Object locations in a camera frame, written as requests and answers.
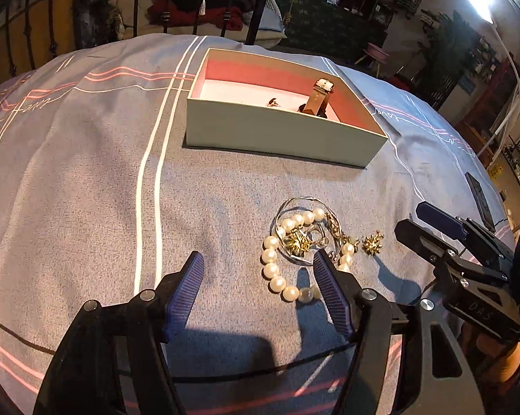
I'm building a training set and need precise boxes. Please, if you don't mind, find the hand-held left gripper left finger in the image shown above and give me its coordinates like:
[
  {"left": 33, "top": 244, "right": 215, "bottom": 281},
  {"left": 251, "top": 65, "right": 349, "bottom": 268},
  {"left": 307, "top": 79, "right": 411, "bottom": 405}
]
[{"left": 35, "top": 250, "right": 206, "bottom": 415}]

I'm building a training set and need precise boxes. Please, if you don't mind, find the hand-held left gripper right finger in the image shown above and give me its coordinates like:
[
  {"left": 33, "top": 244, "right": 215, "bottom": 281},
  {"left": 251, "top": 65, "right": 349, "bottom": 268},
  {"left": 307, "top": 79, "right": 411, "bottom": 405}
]
[{"left": 313, "top": 250, "right": 486, "bottom": 415}]

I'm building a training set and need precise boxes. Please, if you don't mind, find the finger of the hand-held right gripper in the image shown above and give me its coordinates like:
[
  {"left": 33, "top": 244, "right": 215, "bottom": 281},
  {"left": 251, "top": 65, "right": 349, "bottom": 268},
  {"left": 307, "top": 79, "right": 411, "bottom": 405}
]
[
  {"left": 393, "top": 219, "right": 462, "bottom": 269},
  {"left": 416, "top": 201, "right": 503, "bottom": 251}
]

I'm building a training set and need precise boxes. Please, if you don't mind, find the white pearl bracelet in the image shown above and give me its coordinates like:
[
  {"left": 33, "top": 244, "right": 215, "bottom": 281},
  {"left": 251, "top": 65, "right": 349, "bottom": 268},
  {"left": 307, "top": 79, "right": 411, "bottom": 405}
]
[{"left": 261, "top": 208, "right": 356, "bottom": 304}]

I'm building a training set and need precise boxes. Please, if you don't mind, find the pale green cardboard box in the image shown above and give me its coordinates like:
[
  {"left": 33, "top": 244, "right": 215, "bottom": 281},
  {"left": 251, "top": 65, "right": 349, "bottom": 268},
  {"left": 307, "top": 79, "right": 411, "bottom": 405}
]
[{"left": 184, "top": 48, "right": 389, "bottom": 168}]

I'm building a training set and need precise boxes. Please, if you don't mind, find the person's right forearm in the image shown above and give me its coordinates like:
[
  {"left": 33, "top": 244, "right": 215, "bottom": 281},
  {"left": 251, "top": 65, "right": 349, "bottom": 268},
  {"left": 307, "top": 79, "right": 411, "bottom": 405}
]
[{"left": 469, "top": 326, "right": 520, "bottom": 400}]

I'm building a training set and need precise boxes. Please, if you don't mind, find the black smartphone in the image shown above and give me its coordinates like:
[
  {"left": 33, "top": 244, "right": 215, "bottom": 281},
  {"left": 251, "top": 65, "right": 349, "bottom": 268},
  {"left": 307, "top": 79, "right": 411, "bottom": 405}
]
[{"left": 464, "top": 172, "right": 498, "bottom": 232}]

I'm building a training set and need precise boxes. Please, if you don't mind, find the gold star earring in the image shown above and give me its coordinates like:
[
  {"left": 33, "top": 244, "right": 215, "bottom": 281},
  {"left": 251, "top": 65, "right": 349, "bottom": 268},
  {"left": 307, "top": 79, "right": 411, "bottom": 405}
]
[
  {"left": 283, "top": 231, "right": 313, "bottom": 254},
  {"left": 362, "top": 232, "right": 385, "bottom": 254}
]

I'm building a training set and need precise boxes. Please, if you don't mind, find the thin silver bangle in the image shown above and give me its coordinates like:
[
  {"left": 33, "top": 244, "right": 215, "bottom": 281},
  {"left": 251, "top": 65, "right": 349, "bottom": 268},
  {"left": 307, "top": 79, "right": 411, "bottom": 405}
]
[{"left": 270, "top": 196, "right": 352, "bottom": 265}]

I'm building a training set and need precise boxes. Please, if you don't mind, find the white curved lamp pole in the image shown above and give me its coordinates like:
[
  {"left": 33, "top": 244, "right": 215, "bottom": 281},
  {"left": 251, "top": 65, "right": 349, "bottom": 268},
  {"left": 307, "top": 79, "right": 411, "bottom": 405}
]
[{"left": 475, "top": 26, "right": 520, "bottom": 157}]

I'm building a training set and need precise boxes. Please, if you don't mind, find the grey striped bedspread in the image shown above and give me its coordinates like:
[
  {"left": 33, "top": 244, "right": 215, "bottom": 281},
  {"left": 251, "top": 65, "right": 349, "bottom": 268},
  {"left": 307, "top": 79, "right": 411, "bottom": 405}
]
[{"left": 0, "top": 34, "right": 520, "bottom": 415}]

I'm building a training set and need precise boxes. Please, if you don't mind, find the green potted plant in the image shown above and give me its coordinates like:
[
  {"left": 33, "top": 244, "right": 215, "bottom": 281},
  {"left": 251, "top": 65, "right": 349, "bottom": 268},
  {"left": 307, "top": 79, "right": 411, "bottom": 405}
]
[{"left": 419, "top": 12, "right": 482, "bottom": 98}]

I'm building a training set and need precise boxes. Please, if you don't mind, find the gold wrist watch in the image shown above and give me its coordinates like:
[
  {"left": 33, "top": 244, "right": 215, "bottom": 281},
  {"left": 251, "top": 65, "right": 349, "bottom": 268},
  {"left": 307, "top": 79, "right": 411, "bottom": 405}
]
[{"left": 297, "top": 77, "right": 335, "bottom": 119}]

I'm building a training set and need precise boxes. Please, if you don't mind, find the pink stool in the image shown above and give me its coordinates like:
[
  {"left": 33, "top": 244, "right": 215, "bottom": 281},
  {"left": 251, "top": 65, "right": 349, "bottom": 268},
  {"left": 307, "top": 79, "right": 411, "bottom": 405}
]
[{"left": 363, "top": 42, "right": 391, "bottom": 69}]

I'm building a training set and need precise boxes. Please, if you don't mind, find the dark green patterned cloth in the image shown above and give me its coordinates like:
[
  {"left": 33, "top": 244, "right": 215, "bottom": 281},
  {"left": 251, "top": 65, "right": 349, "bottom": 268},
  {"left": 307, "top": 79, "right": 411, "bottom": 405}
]
[{"left": 272, "top": 0, "right": 387, "bottom": 58}]

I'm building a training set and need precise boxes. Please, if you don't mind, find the cream pillow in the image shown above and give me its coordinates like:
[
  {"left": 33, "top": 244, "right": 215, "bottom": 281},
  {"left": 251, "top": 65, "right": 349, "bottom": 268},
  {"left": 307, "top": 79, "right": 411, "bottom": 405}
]
[{"left": 108, "top": 0, "right": 287, "bottom": 46}]

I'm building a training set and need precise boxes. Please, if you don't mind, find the red cloth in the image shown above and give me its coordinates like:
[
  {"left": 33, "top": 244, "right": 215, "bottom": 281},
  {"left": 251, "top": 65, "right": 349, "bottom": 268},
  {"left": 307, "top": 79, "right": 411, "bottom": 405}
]
[{"left": 146, "top": 0, "right": 244, "bottom": 32}]

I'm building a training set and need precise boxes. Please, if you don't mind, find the yellow wooden panel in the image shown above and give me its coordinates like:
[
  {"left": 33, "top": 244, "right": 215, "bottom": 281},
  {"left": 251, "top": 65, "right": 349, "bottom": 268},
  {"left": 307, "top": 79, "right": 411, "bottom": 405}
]
[{"left": 0, "top": 0, "right": 80, "bottom": 76}]

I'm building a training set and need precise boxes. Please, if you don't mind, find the gold chain bracelet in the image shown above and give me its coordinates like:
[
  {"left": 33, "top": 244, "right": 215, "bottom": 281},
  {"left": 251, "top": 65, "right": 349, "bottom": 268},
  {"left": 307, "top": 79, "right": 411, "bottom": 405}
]
[{"left": 326, "top": 213, "right": 361, "bottom": 248}]

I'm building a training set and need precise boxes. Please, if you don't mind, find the black metal bed frame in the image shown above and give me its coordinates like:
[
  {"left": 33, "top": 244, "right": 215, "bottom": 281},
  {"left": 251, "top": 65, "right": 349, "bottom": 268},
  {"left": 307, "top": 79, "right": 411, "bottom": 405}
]
[{"left": 0, "top": 0, "right": 279, "bottom": 91}]

